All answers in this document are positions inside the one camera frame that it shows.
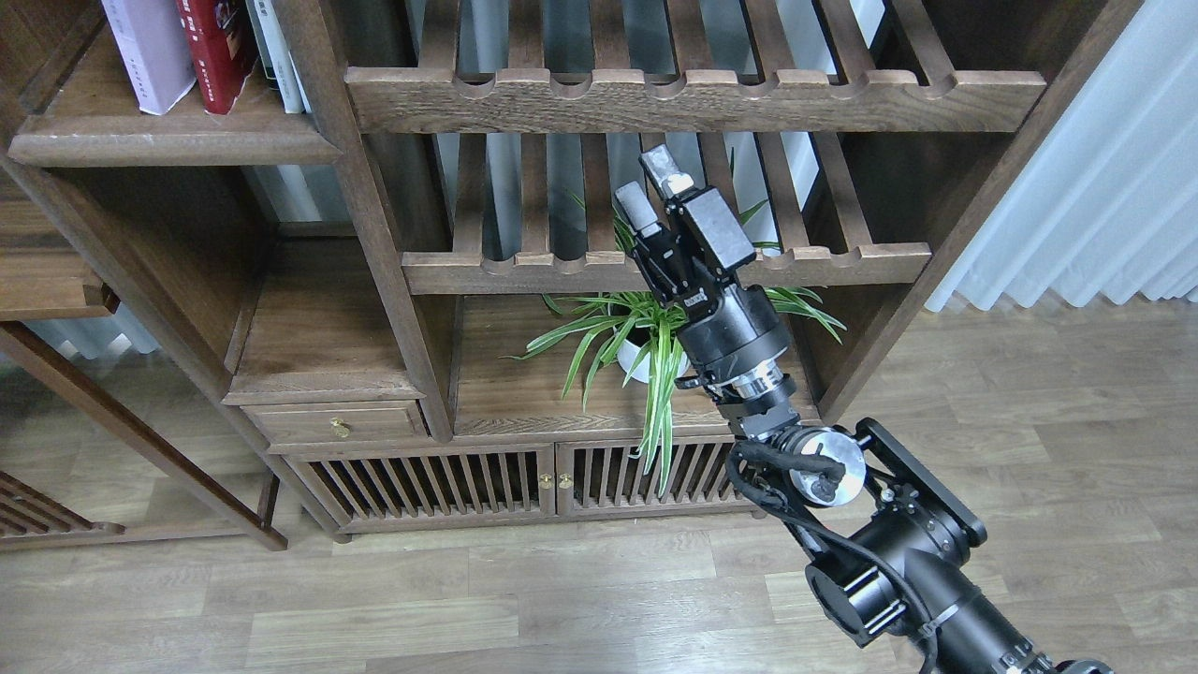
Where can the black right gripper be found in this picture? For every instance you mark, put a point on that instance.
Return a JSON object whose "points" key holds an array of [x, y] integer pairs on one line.
{"points": [[732, 333]]}

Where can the red survival guide book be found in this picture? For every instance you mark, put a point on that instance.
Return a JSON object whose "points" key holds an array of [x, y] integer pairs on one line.
{"points": [[223, 49]]}

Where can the white purple book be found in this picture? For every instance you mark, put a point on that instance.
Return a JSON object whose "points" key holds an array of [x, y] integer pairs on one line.
{"points": [[151, 39]]}

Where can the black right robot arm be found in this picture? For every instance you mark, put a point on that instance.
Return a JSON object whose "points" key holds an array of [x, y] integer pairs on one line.
{"points": [[886, 539]]}

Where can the white upright books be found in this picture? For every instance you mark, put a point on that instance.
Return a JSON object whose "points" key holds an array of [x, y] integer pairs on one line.
{"points": [[275, 56]]}

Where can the green spider plant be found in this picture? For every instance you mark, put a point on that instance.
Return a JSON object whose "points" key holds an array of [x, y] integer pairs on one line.
{"points": [[602, 321]]}

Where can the dark wooden bookshelf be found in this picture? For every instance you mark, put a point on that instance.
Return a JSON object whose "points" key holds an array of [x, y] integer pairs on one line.
{"points": [[379, 259]]}

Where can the brass drawer knob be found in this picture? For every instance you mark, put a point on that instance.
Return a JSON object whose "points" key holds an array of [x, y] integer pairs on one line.
{"points": [[339, 428]]}

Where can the white pleated curtain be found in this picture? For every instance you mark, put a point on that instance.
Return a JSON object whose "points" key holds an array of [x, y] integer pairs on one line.
{"points": [[1107, 206]]}

